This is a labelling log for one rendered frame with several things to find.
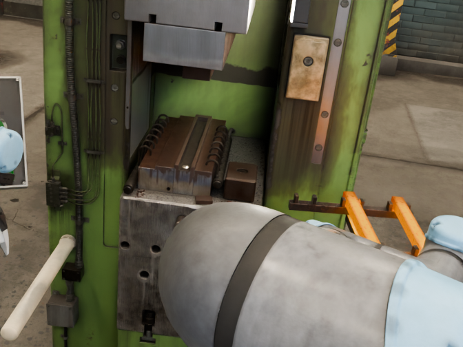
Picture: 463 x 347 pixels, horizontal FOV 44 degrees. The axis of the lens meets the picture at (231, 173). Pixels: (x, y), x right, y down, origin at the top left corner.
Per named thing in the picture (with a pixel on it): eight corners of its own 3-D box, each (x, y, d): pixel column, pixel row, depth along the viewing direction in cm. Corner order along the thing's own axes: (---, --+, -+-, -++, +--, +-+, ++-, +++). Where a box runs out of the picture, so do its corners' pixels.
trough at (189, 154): (193, 171, 156) (194, 166, 155) (174, 169, 156) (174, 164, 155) (211, 120, 194) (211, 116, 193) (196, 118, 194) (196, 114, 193)
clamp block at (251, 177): (253, 203, 158) (256, 182, 155) (222, 199, 158) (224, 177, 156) (255, 184, 169) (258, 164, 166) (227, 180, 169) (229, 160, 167)
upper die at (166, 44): (222, 71, 144) (226, 32, 140) (142, 60, 144) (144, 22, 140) (235, 36, 182) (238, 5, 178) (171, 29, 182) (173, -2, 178)
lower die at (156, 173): (209, 197, 159) (212, 169, 155) (137, 188, 159) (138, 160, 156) (224, 141, 197) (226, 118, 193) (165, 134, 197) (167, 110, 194)
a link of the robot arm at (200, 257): (64, 314, 40) (295, 279, 84) (192, 387, 36) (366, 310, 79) (116, 156, 40) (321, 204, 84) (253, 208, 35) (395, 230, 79)
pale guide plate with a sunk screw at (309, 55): (318, 102, 157) (329, 39, 150) (285, 98, 158) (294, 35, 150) (317, 99, 159) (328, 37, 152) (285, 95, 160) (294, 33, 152)
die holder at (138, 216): (242, 346, 171) (261, 215, 153) (116, 329, 173) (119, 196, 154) (252, 246, 222) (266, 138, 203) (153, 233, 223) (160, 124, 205)
